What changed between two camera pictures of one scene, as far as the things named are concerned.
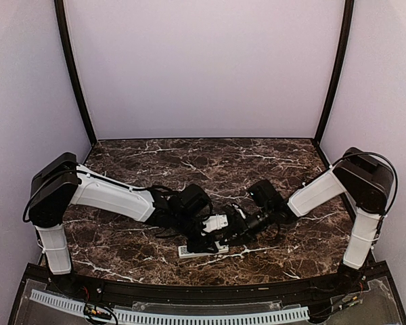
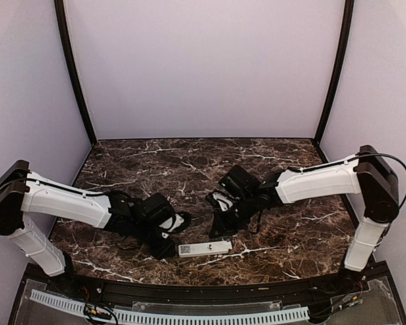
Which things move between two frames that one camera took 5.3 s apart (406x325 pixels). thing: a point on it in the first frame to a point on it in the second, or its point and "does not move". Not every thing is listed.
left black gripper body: x=193 y=246 to x=158 y=251
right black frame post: x=336 y=80 does not move
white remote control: x=183 y=253 does not move
